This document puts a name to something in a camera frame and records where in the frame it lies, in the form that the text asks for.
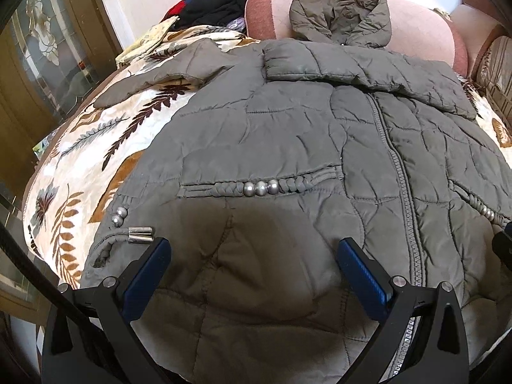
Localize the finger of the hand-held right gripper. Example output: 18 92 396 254
492 220 512 269

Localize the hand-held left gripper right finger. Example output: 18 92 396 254
336 237 470 384

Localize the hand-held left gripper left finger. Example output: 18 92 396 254
42 237 172 384

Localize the grey quilted hooded jacket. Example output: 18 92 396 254
80 0 512 384

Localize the black clothes pile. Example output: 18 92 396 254
176 0 286 33

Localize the leaf print blanket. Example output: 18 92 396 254
22 24 512 289

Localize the brown striped cushion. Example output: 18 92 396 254
472 36 512 116

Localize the pink sofa cushion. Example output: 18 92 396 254
244 0 468 76
450 0 508 76

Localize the yellow floral cloth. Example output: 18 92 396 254
116 16 180 65

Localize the wooden door with glass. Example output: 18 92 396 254
0 0 124 329

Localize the red cloth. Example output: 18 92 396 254
162 0 201 22

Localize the black cable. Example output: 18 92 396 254
0 220 108 384

